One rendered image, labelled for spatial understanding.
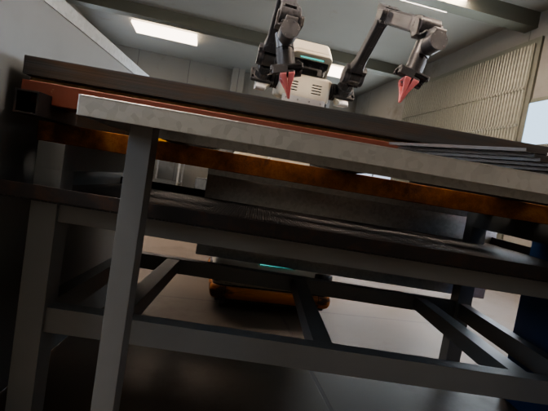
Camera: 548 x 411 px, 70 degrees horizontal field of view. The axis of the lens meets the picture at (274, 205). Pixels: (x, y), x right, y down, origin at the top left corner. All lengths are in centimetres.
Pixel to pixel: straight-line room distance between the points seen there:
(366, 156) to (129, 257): 44
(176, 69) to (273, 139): 978
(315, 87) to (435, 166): 149
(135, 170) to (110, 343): 31
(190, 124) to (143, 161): 16
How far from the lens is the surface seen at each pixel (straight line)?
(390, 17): 173
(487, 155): 79
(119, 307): 77
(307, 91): 206
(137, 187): 72
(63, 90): 102
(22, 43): 113
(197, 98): 93
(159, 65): 1039
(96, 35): 146
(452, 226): 190
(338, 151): 59
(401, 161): 62
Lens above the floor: 68
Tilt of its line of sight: 4 degrees down
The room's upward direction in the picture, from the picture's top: 9 degrees clockwise
